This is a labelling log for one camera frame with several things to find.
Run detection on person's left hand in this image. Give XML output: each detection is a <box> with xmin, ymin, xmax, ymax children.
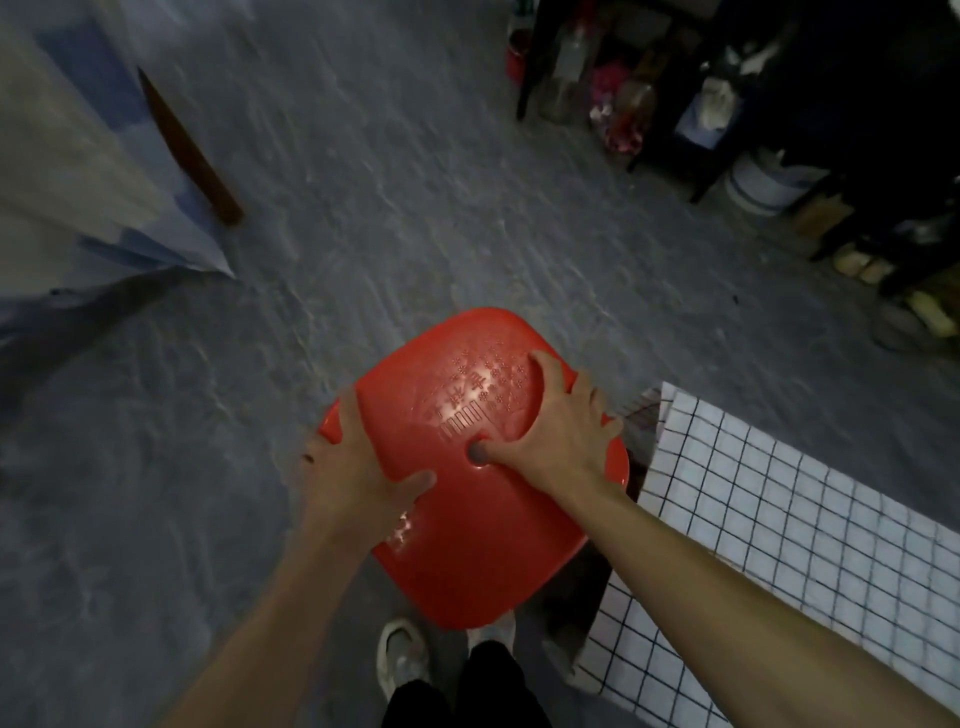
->
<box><xmin>299</xmin><ymin>389</ymin><xmax>438</xmax><ymax>556</ymax></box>

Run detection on large clear plastic jug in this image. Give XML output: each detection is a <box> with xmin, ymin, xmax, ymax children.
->
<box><xmin>539</xmin><ymin>22</ymin><xmax>594</xmax><ymax>125</ymax></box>

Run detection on black low cabinet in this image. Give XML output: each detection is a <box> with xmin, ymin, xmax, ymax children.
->
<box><xmin>629</xmin><ymin>0</ymin><xmax>960</xmax><ymax>264</ymax></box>

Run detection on person's black trousers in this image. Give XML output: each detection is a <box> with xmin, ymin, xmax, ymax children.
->
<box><xmin>382</xmin><ymin>641</ymin><xmax>553</xmax><ymax>728</ymax></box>

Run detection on yellow slippers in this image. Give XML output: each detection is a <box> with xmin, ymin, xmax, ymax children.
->
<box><xmin>903</xmin><ymin>288</ymin><xmax>960</xmax><ymax>339</ymax></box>

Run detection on tangled dark cables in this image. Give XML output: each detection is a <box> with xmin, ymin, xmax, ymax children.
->
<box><xmin>869</xmin><ymin>296</ymin><xmax>960</xmax><ymax>358</ymax></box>

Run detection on person's left white shoe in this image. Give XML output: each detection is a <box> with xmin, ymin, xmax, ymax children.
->
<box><xmin>374</xmin><ymin>618</ymin><xmax>433</xmax><ymax>703</ymax></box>

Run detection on pink red packets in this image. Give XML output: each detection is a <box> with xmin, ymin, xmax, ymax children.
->
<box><xmin>588</xmin><ymin>59</ymin><xmax>654</xmax><ymax>155</ymax></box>

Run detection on white plastic bucket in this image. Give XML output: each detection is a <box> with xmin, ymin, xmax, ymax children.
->
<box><xmin>723</xmin><ymin>149</ymin><xmax>830</xmax><ymax>219</ymax></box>

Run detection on small brown box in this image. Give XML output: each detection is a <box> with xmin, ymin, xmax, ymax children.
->
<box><xmin>791</xmin><ymin>194</ymin><xmax>856</xmax><ymax>241</ymax></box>

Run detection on white crumpled item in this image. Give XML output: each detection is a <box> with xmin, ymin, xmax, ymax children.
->
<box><xmin>701</xmin><ymin>74</ymin><xmax>744</xmax><ymax>129</ymax></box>

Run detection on red plastic stool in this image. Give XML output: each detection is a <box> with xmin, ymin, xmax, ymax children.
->
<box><xmin>318</xmin><ymin>307</ymin><xmax>631</xmax><ymax>631</ymax></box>

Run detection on person's white shoe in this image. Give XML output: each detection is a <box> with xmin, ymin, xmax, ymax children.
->
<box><xmin>374</xmin><ymin>618</ymin><xmax>433</xmax><ymax>703</ymax></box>
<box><xmin>466</xmin><ymin>611</ymin><xmax>519</xmax><ymax>654</ymax></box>

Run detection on person's right hand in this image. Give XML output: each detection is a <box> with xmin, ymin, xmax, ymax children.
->
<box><xmin>472</xmin><ymin>350</ymin><xmax>625</xmax><ymax>505</ymax></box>

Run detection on person's right forearm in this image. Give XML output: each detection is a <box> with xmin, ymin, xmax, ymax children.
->
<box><xmin>577</xmin><ymin>483</ymin><xmax>960</xmax><ymax>728</ymax></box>

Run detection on person's right white shoe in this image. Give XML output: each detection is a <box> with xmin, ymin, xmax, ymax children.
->
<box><xmin>466</xmin><ymin>611</ymin><xmax>519</xmax><ymax>654</ymax></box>

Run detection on person's left forearm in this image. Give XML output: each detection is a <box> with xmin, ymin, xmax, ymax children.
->
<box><xmin>161</xmin><ymin>524</ymin><xmax>373</xmax><ymax>728</ymax></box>

